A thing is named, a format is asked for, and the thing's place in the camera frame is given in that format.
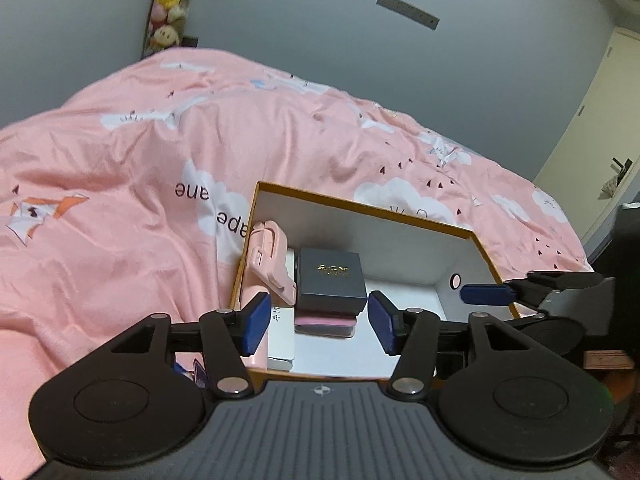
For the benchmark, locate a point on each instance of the column of stuffed toys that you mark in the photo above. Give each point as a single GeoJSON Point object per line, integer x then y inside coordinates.
{"type": "Point", "coordinates": [170, 10]}

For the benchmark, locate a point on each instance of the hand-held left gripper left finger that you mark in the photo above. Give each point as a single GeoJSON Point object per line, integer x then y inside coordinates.
{"type": "Point", "coordinates": [255, 320]}

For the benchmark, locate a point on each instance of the pink printed blanket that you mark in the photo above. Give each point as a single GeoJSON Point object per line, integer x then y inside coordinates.
{"type": "Point", "coordinates": [125, 185]}

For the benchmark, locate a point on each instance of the white cardboard box orange rim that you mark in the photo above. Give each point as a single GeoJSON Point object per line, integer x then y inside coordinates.
{"type": "Point", "coordinates": [400, 240]}

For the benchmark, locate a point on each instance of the small black wall box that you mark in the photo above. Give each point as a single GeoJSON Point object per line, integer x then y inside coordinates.
{"type": "Point", "coordinates": [190, 41]}

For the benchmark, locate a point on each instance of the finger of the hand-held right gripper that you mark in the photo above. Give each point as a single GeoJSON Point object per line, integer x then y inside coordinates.
{"type": "Point", "coordinates": [482, 294]}

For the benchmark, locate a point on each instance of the dark grey gift box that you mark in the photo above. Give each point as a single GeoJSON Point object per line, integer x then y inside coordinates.
{"type": "Point", "coordinates": [330, 290]}

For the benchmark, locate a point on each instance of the cream door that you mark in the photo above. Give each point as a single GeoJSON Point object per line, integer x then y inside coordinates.
{"type": "Point", "coordinates": [590, 135]}

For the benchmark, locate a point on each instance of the grey wall strip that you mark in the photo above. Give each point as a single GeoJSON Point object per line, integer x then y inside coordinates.
{"type": "Point", "coordinates": [407, 10]}

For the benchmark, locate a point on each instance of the dark furniture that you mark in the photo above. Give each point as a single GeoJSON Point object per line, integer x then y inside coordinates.
{"type": "Point", "coordinates": [625, 240]}

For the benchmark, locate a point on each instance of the white flat box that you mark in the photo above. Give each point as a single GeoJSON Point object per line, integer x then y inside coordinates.
{"type": "Point", "coordinates": [281, 340]}

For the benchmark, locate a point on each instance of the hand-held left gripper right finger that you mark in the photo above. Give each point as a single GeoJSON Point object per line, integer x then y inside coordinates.
{"type": "Point", "coordinates": [382, 322]}

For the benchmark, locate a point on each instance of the pink flat case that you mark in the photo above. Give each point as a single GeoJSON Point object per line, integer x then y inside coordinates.
{"type": "Point", "coordinates": [325, 325]}

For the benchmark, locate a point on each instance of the small patterned cloth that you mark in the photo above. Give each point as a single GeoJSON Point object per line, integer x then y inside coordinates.
{"type": "Point", "coordinates": [611, 185]}

